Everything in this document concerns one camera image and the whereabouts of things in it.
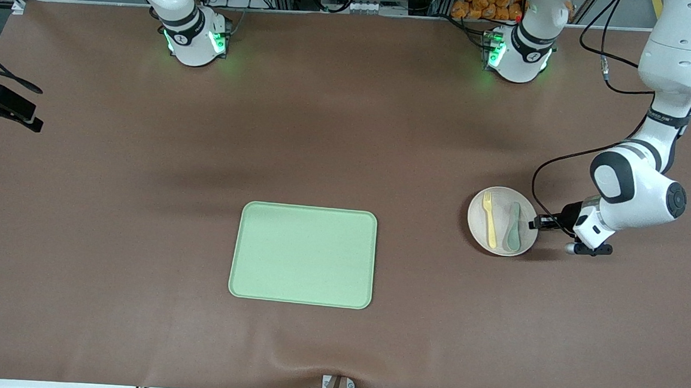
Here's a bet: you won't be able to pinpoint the yellow plastic fork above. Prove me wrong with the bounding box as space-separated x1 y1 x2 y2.
479 191 501 250

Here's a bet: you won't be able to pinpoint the round beige plate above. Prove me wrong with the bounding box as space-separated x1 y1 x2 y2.
465 185 542 259

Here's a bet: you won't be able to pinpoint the green plastic spoon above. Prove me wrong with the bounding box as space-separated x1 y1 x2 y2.
504 201 523 254

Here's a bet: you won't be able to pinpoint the orange packaged goods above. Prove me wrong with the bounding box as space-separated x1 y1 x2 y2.
450 0 526 23

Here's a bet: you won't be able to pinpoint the brown table cover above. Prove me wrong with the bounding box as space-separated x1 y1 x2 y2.
0 0 691 388

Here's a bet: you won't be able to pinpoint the light green rectangular tray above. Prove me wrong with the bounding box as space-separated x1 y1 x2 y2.
227 200 379 311

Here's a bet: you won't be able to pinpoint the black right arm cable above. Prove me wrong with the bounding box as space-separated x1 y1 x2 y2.
0 38 48 95

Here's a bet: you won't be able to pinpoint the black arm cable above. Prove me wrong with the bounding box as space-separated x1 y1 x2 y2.
528 0 661 243
0 38 48 95

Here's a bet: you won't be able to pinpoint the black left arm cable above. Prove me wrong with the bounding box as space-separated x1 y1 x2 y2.
528 0 661 243

